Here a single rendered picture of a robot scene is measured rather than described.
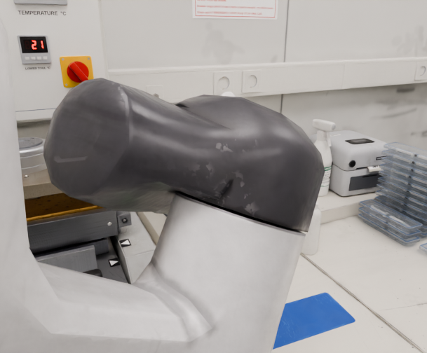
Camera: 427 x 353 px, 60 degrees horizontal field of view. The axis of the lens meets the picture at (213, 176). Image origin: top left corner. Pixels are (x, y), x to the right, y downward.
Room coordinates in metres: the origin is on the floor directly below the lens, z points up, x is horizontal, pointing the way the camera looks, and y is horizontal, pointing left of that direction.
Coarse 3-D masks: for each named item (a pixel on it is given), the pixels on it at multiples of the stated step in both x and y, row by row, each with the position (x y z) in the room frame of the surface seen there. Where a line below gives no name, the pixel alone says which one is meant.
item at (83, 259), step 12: (108, 240) 0.56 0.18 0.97; (60, 252) 0.46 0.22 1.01; (72, 252) 0.46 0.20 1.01; (84, 252) 0.46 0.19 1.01; (108, 252) 0.52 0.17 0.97; (48, 264) 0.44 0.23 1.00; (60, 264) 0.45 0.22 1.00; (72, 264) 0.46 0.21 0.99; (84, 264) 0.46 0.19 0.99; (96, 264) 0.47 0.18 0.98; (108, 264) 0.49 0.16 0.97; (120, 264) 0.49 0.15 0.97; (108, 276) 0.46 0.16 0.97; (120, 276) 0.46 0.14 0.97
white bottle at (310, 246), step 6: (318, 210) 0.86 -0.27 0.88; (312, 216) 0.84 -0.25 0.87; (318, 216) 0.85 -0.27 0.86; (312, 222) 0.84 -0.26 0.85; (318, 222) 0.85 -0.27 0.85; (312, 228) 0.84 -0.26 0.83; (318, 228) 0.85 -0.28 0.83; (306, 234) 0.85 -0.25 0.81; (312, 234) 0.84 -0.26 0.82; (318, 234) 0.85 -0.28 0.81; (306, 240) 0.85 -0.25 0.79; (312, 240) 0.84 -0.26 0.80; (318, 240) 0.86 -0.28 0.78; (306, 246) 0.85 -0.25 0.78; (312, 246) 0.84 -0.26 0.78; (306, 252) 0.84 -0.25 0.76; (312, 252) 0.84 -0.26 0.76
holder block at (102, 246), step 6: (90, 240) 0.52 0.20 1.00; (96, 240) 0.52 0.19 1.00; (102, 240) 0.52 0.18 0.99; (66, 246) 0.50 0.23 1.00; (72, 246) 0.50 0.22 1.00; (78, 246) 0.50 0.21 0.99; (84, 246) 0.50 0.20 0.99; (96, 246) 0.51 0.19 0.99; (102, 246) 0.52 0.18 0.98; (108, 246) 0.52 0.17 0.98; (36, 252) 0.48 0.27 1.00; (42, 252) 0.48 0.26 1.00; (48, 252) 0.48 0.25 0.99; (54, 252) 0.49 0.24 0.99; (96, 252) 0.51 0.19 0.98; (102, 252) 0.52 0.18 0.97
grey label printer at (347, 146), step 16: (336, 144) 1.18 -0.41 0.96; (352, 144) 1.16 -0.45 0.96; (368, 144) 1.16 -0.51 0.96; (336, 160) 1.15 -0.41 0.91; (352, 160) 1.11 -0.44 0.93; (368, 160) 1.13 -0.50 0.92; (336, 176) 1.14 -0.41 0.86; (352, 176) 1.11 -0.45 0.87; (368, 176) 1.13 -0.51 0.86; (336, 192) 1.14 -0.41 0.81; (352, 192) 1.12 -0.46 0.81; (368, 192) 1.14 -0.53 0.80
